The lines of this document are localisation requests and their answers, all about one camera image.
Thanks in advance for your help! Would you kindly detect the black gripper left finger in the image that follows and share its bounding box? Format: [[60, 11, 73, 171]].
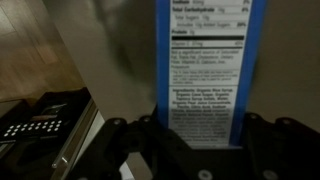
[[66, 105, 168, 180]]

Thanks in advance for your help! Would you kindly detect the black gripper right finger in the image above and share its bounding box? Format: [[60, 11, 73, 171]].
[[243, 113, 320, 180]]

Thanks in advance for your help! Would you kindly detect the blue snack box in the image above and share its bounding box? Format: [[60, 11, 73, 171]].
[[156, 0, 267, 149]]

